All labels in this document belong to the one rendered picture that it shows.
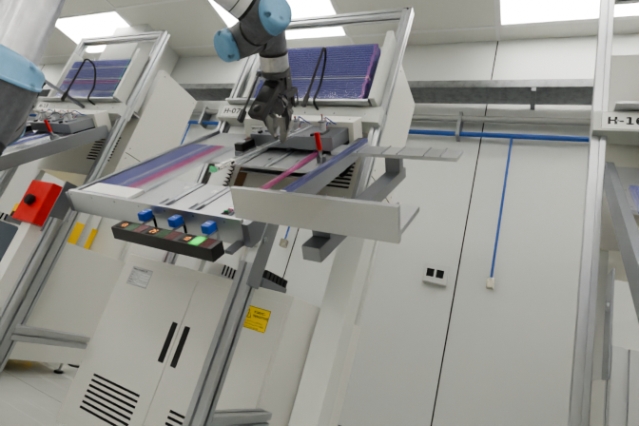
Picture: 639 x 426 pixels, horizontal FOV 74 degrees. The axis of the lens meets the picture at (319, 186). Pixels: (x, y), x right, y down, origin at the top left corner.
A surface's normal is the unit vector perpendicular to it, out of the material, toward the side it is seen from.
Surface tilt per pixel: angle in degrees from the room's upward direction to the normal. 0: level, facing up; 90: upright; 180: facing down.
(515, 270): 90
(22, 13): 91
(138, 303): 90
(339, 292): 90
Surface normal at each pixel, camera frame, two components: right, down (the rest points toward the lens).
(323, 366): -0.41, -0.42
